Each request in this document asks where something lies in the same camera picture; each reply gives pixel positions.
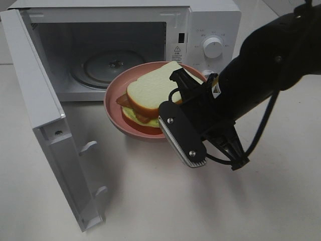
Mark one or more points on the white microwave oven body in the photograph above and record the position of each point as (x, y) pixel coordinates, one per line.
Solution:
(157, 30)

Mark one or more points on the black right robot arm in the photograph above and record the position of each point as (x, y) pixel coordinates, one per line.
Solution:
(272, 59)

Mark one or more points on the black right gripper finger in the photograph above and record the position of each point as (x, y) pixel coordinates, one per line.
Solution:
(187, 85)
(226, 140)

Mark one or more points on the sandwich with white bread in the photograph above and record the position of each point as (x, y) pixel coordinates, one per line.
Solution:
(150, 95)

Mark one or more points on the pink round plate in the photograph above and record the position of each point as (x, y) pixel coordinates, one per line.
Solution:
(113, 100)

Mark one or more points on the white microwave knob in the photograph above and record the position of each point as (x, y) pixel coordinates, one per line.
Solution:
(208, 72)
(213, 47)

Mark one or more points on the glass microwave turntable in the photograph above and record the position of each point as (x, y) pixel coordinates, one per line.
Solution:
(97, 70)

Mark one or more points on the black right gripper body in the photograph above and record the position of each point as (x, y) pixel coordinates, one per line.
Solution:
(202, 111)

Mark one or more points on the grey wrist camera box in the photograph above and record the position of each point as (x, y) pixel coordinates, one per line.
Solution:
(181, 135)

